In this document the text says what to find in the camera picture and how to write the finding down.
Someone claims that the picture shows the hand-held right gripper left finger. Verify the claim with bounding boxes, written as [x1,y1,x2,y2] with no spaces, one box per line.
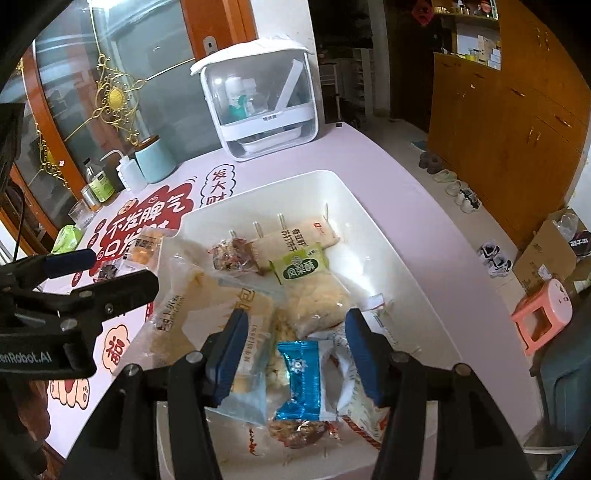
[60,307,250,480]

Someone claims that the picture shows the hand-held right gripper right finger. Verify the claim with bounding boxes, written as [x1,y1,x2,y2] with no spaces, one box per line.
[344,307,525,480]

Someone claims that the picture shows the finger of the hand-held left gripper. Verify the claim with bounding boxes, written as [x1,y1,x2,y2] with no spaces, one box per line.
[14,270,160,326]
[0,248,97,296]

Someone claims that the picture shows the blue snack packet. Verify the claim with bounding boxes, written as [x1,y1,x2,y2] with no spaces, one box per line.
[270,340,338,423]

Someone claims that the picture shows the clear bag of yellow puffs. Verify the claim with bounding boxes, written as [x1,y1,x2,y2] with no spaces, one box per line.
[277,272,356,342]

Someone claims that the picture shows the white plastic bin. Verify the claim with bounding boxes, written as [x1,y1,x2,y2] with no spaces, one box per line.
[154,170,465,480]

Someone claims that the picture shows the clear bag of cream snacks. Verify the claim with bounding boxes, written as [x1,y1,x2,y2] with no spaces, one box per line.
[143,240,241,370]

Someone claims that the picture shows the green packet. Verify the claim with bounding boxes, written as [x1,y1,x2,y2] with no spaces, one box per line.
[50,224,84,254]

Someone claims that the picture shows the dark snack packet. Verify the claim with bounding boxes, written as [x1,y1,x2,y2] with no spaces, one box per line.
[92,263,122,283]

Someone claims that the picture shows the white red snack packet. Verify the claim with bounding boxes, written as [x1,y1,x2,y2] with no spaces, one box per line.
[330,323,393,448]

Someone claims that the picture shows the orange snack packet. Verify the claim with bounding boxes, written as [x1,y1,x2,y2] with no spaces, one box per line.
[124,228,167,273]

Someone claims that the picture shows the clear bag of bread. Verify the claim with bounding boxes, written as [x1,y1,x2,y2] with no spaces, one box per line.
[203,277,278,425]

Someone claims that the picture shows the clear drinking glass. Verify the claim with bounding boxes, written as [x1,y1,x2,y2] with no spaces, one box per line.
[68,202,93,229]

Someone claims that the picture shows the small glass jar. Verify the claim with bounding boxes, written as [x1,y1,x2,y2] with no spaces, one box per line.
[81,185,105,213]

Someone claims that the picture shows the green-labelled bottle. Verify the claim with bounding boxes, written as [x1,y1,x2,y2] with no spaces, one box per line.
[82,158,116,206]

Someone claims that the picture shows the clear nut bar packet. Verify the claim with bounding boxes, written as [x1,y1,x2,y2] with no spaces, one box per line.
[268,415,342,450]
[208,236,273,275]

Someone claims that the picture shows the white squeeze bottle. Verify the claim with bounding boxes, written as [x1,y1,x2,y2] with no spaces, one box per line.
[99,148,148,192]

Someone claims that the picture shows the green-labelled snack packet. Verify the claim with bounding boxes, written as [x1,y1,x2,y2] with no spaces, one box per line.
[270,244,331,287]

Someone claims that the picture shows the mint green cup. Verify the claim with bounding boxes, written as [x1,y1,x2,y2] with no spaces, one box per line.
[135,135,178,184]

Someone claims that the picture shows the long white cracker packet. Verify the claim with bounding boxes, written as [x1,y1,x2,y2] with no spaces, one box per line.
[252,213,345,273]

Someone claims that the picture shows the pink plastic stool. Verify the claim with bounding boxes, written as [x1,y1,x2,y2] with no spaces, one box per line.
[510,278,573,354]

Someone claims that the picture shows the white storage box clear door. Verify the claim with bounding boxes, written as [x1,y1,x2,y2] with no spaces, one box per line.
[190,38,320,161]

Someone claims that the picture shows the cardboard box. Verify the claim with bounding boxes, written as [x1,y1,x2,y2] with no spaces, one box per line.
[512,208,591,296]

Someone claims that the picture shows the dark blue container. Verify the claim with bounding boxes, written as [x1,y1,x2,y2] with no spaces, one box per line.
[538,318,591,462]

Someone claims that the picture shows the orange-framed glass door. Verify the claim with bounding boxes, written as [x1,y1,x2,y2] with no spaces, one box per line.
[0,0,259,232]

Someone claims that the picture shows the white green bottle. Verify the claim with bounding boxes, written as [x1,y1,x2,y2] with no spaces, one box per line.
[224,76,247,123]

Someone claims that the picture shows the wooden cabinet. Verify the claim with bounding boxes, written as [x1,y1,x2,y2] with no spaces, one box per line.
[427,0,591,250]

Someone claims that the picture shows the grey shoe rack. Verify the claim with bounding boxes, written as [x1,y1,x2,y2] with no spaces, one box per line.
[318,44,393,125]

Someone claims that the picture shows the shelf of small boxes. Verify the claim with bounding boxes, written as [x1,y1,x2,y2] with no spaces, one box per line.
[434,0,502,70]

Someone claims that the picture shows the black cable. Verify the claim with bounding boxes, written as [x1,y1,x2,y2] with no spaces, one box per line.
[7,182,26,266]

